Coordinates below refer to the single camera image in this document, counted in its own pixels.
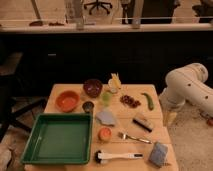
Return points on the bunch of dark red grapes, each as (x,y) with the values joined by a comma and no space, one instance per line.
(129,101)

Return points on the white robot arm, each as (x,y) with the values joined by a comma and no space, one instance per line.
(187,83)

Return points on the dark red bowl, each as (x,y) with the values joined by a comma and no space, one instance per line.
(92,87)

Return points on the orange bowl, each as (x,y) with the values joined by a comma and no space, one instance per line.
(67,101)

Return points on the yellow banana in white cup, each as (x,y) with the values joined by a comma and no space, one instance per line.
(114,83)

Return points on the small green cup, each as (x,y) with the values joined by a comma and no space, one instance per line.
(106,98)

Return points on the small dark metal cup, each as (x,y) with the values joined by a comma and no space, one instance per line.
(88,107)

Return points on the grey blue cloth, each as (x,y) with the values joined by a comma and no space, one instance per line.
(105,117)

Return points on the green pepper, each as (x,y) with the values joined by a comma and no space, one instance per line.
(149,101)

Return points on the silver fork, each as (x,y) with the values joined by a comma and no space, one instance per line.
(125,136)

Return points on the black wooden brush block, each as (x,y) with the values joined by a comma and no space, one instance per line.
(143,122)

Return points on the green plastic tray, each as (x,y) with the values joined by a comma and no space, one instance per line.
(59,139)

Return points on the black office chair base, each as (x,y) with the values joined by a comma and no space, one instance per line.
(98,4)

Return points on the blue sponge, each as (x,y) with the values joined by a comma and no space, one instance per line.
(158,154)

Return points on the black chair at left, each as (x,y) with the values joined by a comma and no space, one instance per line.
(7,102)

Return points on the white handled dish brush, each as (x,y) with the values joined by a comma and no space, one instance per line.
(102,157)

